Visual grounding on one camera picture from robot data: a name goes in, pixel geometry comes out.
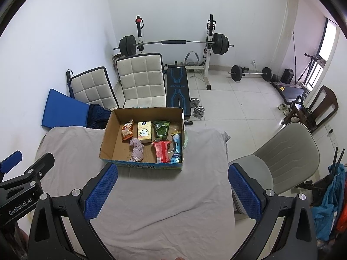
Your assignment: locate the blue green snack packet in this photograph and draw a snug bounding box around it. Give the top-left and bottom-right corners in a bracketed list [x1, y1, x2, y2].
[169, 131, 183, 163]

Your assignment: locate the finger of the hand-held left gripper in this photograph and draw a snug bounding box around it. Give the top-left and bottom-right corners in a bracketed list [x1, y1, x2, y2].
[0, 152, 55, 193]
[0, 150, 24, 180]

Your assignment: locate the treadmill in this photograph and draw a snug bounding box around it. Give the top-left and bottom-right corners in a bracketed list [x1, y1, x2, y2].
[272, 81, 309, 102]

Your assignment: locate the short barbell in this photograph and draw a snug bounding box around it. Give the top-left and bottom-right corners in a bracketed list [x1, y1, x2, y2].
[228, 65, 273, 83]

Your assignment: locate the white barbell rack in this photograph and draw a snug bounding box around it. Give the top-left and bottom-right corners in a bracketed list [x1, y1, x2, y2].
[136, 13, 217, 90]

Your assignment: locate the blue foam mat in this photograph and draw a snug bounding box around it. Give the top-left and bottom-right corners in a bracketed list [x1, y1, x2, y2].
[41, 88, 90, 129]

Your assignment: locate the grey plastic chair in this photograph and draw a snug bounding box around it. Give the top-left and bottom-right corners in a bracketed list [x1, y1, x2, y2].
[229, 122, 320, 217]

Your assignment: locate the cardboard box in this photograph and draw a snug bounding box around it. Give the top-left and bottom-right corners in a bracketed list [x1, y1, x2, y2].
[99, 107, 185, 171]

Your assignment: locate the blue hanging clothing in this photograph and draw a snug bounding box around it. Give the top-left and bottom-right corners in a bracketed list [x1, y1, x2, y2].
[312, 164, 347, 241]

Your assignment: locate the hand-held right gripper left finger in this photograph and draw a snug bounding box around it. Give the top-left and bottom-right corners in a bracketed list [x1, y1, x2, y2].
[28, 163, 119, 260]

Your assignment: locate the black speaker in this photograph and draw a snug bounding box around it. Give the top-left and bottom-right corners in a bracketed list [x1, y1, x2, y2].
[280, 68, 295, 84]

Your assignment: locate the white padded chair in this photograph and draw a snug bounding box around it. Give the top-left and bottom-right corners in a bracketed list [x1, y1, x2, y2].
[67, 66, 120, 111]
[116, 53, 166, 109]

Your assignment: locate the exercise machine by window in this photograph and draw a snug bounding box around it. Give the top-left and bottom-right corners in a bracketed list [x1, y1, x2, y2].
[295, 54, 326, 86]

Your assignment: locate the black blue weight bench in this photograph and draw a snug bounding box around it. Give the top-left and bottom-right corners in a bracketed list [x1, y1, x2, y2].
[165, 64, 192, 121]

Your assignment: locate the chrome dumbbell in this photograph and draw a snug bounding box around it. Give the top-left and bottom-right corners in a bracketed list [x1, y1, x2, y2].
[190, 97, 207, 117]

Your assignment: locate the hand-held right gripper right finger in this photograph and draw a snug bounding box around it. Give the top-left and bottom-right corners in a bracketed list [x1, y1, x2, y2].
[228, 163, 318, 260]

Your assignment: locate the black tripod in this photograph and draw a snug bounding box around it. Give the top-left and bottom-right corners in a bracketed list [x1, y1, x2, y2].
[295, 146, 346, 205]

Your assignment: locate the orange cartoon snack packet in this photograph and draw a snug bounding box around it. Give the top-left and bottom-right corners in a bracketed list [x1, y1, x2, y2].
[121, 119, 134, 143]

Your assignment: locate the brown wooden stool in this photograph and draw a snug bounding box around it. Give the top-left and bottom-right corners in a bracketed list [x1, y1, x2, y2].
[112, 54, 128, 68]

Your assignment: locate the dark wooden chair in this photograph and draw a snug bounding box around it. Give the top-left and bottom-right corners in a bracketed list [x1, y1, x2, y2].
[282, 85, 339, 133]

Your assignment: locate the grey exercise handle frame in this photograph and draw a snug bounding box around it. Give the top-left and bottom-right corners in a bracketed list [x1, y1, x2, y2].
[184, 51, 202, 68]

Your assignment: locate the yellow tissue pack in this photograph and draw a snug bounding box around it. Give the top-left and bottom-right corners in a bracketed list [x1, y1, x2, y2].
[137, 121, 153, 144]

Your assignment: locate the dark blue clothing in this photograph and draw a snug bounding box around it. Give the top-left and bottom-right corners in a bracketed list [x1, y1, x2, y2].
[87, 103, 112, 130]

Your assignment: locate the grey table cloth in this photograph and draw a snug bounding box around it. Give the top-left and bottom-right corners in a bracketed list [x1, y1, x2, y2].
[35, 126, 236, 260]

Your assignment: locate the dark folded umbrella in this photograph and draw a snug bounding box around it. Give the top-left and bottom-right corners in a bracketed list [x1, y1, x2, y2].
[65, 69, 75, 98]

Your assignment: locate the red snack packet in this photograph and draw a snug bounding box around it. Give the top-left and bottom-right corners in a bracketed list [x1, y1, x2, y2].
[152, 140, 171, 163]

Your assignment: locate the barbell with black plates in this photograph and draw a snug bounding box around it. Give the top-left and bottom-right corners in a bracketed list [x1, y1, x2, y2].
[113, 33, 235, 56]

